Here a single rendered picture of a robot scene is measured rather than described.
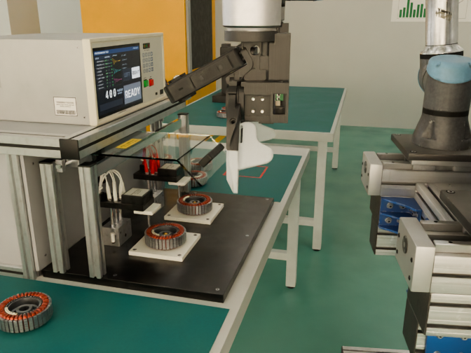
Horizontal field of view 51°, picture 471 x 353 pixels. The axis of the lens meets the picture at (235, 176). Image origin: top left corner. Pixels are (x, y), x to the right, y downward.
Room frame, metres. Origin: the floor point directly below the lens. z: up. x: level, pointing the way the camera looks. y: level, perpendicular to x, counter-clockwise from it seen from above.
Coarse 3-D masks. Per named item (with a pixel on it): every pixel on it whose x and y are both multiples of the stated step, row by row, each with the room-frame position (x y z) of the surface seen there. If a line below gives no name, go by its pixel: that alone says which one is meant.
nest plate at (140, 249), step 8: (144, 240) 1.22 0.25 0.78; (192, 240) 1.22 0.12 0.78; (136, 248) 1.17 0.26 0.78; (144, 248) 1.17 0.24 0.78; (152, 248) 1.17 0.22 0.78; (176, 248) 1.17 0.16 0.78; (184, 248) 1.17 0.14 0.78; (192, 248) 1.20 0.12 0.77; (144, 256) 1.15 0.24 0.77; (152, 256) 1.14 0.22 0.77; (160, 256) 1.14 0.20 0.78; (168, 256) 1.13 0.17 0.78; (176, 256) 1.13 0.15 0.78; (184, 256) 1.14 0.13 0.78
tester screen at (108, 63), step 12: (120, 48) 1.31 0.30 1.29; (132, 48) 1.38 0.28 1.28; (96, 60) 1.19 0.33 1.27; (108, 60) 1.24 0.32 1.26; (120, 60) 1.30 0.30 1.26; (132, 60) 1.37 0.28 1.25; (96, 72) 1.18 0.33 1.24; (108, 72) 1.24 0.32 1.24; (120, 72) 1.30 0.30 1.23; (108, 84) 1.23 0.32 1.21; (120, 84) 1.29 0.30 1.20; (120, 96) 1.29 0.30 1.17; (120, 108) 1.28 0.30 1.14
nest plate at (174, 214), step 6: (216, 204) 1.49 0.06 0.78; (222, 204) 1.49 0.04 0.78; (174, 210) 1.44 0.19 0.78; (216, 210) 1.44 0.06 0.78; (168, 216) 1.39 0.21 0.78; (174, 216) 1.39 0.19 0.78; (180, 216) 1.39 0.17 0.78; (186, 216) 1.39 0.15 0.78; (192, 216) 1.39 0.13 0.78; (198, 216) 1.39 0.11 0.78; (204, 216) 1.39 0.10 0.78; (210, 216) 1.39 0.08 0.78; (216, 216) 1.41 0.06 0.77; (192, 222) 1.37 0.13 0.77; (198, 222) 1.36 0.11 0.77; (204, 222) 1.36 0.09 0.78; (210, 222) 1.36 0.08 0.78
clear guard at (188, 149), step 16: (112, 144) 1.18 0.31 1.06; (144, 144) 1.18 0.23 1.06; (160, 144) 1.18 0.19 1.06; (176, 144) 1.18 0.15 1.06; (192, 144) 1.18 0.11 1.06; (208, 144) 1.23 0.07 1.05; (176, 160) 1.05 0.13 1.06; (192, 160) 1.09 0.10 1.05; (224, 160) 1.22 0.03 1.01; (192, 176) 1.04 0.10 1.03; (208, 176) 1.09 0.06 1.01
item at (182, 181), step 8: (160, 168) 1.44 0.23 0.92; (168, 168) 1.44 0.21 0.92; (176, 168) 1.44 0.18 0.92; (136, 176) 1.46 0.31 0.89; (144, 176) 1.45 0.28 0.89; (152, 176) 1.44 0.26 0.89; (160, 176) 1.44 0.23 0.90; (168, 176) 1.43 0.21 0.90; (176, 176) 1.43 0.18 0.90; (184, 176) 1.48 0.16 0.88; (152, 184) 1.48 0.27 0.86; (176, 184) 1.43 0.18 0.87; (184, 184) 1.43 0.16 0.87
